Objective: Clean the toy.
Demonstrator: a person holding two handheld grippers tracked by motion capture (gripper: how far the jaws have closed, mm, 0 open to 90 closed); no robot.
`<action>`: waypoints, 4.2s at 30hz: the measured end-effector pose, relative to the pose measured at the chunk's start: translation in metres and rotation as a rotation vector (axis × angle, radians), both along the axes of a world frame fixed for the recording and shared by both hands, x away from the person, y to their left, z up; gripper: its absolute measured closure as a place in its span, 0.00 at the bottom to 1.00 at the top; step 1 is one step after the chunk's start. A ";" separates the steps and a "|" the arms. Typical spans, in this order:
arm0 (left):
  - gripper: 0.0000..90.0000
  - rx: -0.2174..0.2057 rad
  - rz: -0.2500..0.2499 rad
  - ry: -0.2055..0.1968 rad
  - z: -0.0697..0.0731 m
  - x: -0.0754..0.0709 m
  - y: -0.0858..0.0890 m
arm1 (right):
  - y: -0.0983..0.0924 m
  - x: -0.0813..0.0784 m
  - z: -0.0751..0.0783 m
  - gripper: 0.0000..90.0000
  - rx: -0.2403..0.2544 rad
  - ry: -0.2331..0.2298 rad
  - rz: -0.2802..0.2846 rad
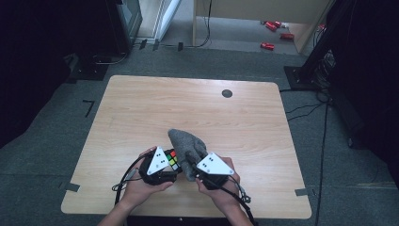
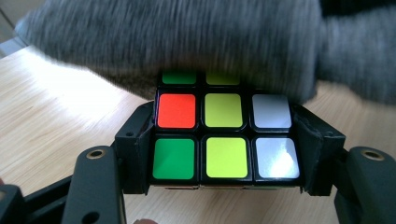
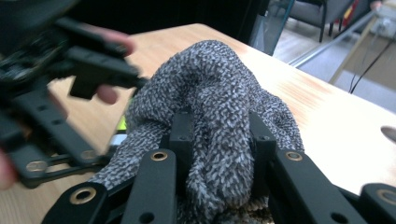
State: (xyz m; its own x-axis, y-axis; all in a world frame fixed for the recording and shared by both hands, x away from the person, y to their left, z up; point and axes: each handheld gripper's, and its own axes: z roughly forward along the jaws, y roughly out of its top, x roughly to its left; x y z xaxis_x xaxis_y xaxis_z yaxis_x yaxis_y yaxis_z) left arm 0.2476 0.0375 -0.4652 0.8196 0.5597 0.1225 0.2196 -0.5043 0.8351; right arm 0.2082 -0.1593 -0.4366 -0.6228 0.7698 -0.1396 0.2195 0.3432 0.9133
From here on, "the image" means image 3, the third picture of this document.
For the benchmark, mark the silver metal rail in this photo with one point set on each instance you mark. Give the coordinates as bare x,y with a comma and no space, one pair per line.
330,42

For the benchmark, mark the grey cloth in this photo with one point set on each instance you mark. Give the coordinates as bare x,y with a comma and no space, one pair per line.
218,93

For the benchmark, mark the grey chair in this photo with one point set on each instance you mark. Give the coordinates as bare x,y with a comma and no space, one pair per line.
311,9

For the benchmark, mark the translucent panel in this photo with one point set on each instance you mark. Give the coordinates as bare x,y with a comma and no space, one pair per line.
267,25

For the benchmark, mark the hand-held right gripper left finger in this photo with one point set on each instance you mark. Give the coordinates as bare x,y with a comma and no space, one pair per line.
182,137

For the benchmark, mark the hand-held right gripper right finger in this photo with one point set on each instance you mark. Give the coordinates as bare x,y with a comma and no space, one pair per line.
261,146

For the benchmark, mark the dark round table grommet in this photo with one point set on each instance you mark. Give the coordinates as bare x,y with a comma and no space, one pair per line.
389,133

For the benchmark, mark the multicoloured puzzle cube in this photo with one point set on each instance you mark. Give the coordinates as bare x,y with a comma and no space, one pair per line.
122,124

